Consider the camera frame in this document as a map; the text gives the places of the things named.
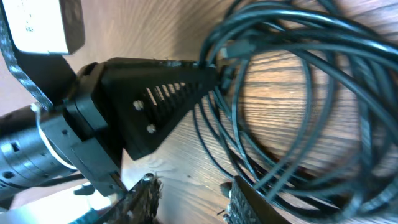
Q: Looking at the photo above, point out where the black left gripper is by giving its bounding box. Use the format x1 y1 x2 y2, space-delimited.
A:
40 58 218 196

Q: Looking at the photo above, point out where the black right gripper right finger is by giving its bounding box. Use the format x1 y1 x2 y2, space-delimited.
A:
223 176 290 224

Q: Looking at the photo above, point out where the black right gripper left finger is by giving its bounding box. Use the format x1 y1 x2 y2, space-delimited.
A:
102 173 162 224

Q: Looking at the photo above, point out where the black cable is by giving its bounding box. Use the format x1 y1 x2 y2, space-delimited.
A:
192 0 398 224

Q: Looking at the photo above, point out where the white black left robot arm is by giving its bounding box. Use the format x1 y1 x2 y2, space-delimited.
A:
1 58 218 199

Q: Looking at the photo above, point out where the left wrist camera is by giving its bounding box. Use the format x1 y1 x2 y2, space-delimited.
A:
0 0 86 110

